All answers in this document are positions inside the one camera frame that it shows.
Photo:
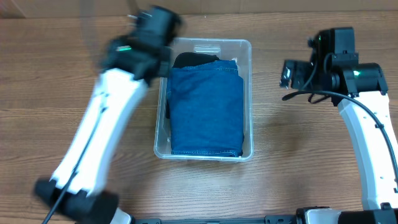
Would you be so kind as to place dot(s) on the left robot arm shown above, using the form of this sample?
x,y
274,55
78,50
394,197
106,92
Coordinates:
x,y
129,63

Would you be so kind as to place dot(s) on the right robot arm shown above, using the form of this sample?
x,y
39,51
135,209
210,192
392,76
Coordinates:
x,y
359,91

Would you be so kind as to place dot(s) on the clear plastic storage bin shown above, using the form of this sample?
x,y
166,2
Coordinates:
x,y
240,51

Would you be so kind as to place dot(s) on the black cloth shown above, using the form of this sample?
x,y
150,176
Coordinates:
x,y
187,59

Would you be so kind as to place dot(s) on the blue denim cloth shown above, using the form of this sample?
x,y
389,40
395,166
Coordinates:
x,y
206,104

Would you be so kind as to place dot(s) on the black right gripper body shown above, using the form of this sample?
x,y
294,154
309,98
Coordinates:
x,y
308,77

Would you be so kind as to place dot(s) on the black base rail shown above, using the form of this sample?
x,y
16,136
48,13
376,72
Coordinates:
x,y
217,220

